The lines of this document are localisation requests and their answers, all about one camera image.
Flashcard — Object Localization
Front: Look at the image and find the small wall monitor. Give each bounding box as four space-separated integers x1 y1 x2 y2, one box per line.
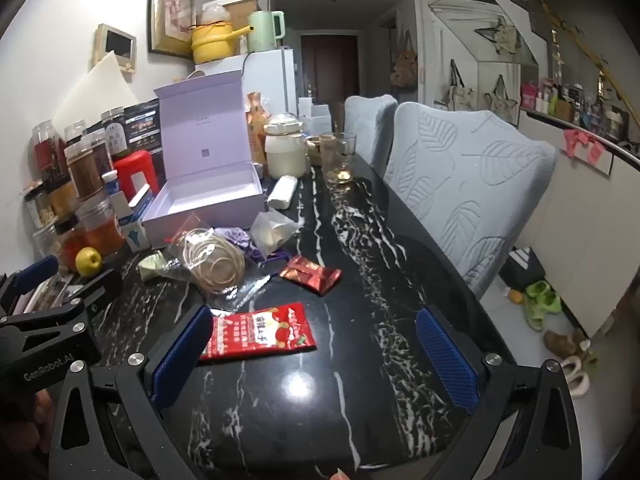
91 24 138 73

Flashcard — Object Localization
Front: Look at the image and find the glass cup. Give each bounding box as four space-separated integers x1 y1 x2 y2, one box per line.
319 132 357 184

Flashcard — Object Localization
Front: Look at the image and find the black shoe box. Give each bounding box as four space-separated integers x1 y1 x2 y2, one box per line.
500 249 546 286

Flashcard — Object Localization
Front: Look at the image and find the cardboard box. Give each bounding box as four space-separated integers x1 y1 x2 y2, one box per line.
222 0 261 53

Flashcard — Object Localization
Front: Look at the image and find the black printed pouch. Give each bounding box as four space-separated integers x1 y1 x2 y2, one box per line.
125 102 166 186

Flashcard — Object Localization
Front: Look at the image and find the clear plastic bag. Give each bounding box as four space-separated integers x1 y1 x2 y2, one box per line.
249 208 303 257

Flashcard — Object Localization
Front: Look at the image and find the cream thermos bottle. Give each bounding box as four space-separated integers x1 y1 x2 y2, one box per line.
263 114 307 178

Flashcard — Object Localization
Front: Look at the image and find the wooden bowl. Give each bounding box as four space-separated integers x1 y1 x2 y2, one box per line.
306 135 326 166

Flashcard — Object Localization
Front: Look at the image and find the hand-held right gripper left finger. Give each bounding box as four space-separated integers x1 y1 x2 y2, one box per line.
47 304 216 480

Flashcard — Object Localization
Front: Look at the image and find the yellow pot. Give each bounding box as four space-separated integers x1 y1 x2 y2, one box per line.
190 20 251 65

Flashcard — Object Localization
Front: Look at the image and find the red canister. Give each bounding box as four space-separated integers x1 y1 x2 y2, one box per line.
112 150 161 201

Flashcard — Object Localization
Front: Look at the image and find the large red snack packet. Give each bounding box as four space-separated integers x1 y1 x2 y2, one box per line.
199 302 318 363

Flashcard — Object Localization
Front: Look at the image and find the green snack packet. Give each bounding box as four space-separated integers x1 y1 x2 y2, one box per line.
137 250 173 281

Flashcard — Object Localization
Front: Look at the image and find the green electric kettle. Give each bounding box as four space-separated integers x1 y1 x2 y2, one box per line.
247 10 287 54

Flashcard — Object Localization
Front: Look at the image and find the purple satin pouch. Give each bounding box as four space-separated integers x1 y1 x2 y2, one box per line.
212 227 291 268

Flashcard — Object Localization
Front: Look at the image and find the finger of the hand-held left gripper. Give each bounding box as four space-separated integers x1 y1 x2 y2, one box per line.
0 255 60 313
59 269 124 312

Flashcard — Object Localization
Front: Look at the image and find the white tissue pack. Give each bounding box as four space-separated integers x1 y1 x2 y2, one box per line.
266 175 299 210

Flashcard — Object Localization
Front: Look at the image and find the canvas tote bag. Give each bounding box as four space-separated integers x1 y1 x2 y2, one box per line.
482 75 521 126
440 59 476 111

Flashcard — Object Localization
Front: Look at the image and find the person's left hand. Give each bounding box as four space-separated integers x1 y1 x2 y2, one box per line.
0 389 57 480

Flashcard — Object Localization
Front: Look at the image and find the orange snack bag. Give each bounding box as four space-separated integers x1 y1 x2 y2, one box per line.
245 91 268 166

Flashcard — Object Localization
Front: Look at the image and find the yellow apple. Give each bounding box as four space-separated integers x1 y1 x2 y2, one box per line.
75 247 103 277

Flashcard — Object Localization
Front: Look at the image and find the brown door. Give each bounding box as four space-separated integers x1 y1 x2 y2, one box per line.
300 32 360 103

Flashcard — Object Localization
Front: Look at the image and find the green slipper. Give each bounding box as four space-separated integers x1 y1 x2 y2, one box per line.
525 281 553 306
529 292 563 331

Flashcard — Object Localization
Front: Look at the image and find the small red snack packet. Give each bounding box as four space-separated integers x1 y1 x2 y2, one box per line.
279 255 342 295

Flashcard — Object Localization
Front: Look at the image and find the gold framed picture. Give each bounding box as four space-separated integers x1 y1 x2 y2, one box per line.
147 0 196 56

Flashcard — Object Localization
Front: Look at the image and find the beige cord coil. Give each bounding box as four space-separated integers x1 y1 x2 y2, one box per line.
165 227 248 296

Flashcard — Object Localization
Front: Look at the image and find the white fridge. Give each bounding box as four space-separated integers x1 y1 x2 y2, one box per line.
195 47 297 126

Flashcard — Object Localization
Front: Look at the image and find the white plastic bag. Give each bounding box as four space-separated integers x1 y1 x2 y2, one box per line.
202 1 233 26

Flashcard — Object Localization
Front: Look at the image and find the lavender gift box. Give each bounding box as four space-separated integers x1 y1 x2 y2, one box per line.
141 70 266 251

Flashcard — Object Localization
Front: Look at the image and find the brown hanging bag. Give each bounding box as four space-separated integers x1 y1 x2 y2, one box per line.
390 30 420 88

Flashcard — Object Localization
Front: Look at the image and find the white stair cabinet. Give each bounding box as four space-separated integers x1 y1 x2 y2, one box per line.
427 0 541 126

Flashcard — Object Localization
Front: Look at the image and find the white carton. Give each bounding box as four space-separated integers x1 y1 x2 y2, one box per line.
298 96 332 133

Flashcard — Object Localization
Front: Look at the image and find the row of cosmetic bottles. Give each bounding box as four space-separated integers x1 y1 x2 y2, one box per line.
520 72 633 141

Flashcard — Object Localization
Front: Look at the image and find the brown slipper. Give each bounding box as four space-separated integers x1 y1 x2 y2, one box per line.
544 329 591 357

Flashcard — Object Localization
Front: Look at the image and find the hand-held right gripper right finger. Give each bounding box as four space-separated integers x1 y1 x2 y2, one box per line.
415 306 593 480

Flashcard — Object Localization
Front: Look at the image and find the white board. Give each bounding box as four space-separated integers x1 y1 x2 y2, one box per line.
65 52 141 131

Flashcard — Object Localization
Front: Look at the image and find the white fluffy slipper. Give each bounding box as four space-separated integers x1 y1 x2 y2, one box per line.
560 355 592 398

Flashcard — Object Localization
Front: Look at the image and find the white pink packet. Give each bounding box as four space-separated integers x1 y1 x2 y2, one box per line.
20 275 83 313

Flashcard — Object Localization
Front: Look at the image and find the light blue covered chair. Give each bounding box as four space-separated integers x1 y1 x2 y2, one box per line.
384 102 558 301
344 95 398 176

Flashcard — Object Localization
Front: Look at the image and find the group of clear food jars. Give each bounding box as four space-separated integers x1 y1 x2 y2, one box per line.
22 106 128 276

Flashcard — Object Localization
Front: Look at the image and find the blue white medicine box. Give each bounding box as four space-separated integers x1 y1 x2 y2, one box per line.
117 185 156 252

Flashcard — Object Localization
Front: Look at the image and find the blue tube white cap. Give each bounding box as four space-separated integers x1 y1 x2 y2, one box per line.
102 170 126 218

